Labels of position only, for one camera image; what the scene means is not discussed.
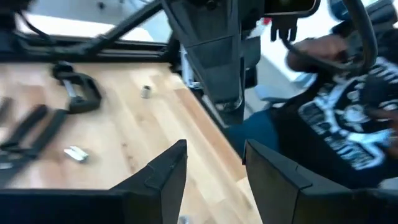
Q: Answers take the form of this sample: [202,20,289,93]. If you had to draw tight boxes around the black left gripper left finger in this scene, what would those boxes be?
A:
[0,139,188,224]

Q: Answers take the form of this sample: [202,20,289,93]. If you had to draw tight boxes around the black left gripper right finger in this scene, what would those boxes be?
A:
[242,139,398,224]

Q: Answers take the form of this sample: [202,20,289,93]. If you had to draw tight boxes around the small silver socket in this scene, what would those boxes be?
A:
[140,85,152,100]

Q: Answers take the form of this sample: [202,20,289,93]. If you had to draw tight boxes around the person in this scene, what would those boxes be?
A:
[223,27,398,190]

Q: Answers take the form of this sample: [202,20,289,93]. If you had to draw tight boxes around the black C-clamp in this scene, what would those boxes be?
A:
[51,60,103,114]

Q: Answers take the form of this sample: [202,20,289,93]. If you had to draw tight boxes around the person's hand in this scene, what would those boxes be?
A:
[285,33,354,75]

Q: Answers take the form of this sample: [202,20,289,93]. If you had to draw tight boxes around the black-handled pliers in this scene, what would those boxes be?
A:
[0,96,68,187]

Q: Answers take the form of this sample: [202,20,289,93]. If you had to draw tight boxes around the black aluminium table frame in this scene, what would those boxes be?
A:
[0,0,181,68]

